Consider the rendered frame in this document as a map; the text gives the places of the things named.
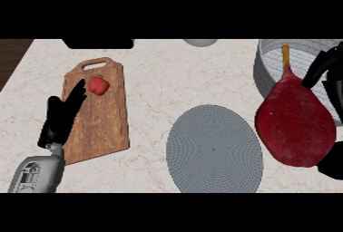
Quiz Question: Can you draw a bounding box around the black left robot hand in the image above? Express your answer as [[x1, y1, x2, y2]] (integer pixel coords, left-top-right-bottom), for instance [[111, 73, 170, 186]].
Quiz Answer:
[[36, 78, 89, 150]]

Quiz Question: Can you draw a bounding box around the grey round basket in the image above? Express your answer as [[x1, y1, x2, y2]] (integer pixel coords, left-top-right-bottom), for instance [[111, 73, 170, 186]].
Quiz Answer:
[[251, 38, 343, 126]]

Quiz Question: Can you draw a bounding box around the pale grey round object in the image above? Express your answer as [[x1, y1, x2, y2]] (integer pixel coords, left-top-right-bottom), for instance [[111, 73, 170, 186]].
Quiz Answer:
[[180, 38, 220, 48]]

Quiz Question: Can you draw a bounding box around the grey round placemat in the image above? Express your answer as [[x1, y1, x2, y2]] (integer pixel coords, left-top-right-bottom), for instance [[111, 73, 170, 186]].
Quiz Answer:
[[164, 104, 265, 194]]

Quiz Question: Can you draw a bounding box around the brown wooden cutting board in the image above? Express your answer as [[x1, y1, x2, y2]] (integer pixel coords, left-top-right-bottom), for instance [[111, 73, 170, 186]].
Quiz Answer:
[[61, 56, 132, 166]]

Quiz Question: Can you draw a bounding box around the red bell pepper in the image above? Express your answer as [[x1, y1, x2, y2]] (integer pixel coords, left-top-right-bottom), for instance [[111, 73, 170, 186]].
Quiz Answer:
[[87, 75, 111, 97]]

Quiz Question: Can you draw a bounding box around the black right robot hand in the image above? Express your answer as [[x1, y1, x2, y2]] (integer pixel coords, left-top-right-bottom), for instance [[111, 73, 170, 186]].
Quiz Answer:
[[300, 41, 343, 181]]

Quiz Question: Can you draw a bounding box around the red pear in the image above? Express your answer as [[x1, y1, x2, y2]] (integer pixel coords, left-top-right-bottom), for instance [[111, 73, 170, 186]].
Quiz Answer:
[[253, 43, 337, 168]]

